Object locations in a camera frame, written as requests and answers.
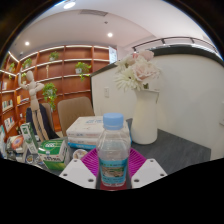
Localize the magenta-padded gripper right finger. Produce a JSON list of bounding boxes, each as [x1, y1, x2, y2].
[[127, 148, 168, 190]]

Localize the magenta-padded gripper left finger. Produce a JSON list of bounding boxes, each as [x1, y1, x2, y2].
[[59, 148, 101, 190]]

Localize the clear blue-capped water bottle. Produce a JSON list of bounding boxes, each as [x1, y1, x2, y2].
[[96, 112, 132, 188]]

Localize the small painted shell ornament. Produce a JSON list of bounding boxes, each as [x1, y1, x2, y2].
[[72, 148, 88, 160]]

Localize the green white box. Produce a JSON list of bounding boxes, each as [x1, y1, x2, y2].
[[37, 139, 70, 171]]

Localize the white book stack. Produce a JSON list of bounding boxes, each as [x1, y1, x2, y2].
[[65, 115, 131, 150]]

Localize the upright green white carton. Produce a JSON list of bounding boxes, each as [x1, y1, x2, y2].
[[19, 122, 39, 154]]

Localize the tan upholstered chair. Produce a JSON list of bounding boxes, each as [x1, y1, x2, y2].
[[57, 96, 95, 137]]

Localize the dark book stack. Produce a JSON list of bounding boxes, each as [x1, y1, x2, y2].
[[5, 134, 27, 158]]

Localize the wooden artist mannequin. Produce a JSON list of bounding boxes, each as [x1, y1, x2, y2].
[[18, 70, 51, 141]]

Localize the pink and white flower bouquet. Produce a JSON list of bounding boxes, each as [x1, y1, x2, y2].
[[114, 49, 162, 93]]

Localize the curved wooden shelf unit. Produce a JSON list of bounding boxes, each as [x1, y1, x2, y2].
[[0, 44, 111, 141]]

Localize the ceiling air vent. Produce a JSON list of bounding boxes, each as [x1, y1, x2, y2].
[[79, 9, 108, 17]]

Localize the branched ceiling chandelier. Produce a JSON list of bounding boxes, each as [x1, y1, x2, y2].
[[62, 0, 77, 10]]

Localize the white wall poster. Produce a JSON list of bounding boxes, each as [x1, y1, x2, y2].
[[108, 46, 118, 64]]

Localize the black ceiling track rail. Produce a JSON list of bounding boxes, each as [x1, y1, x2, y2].
[[131, 35, 218, 54]]

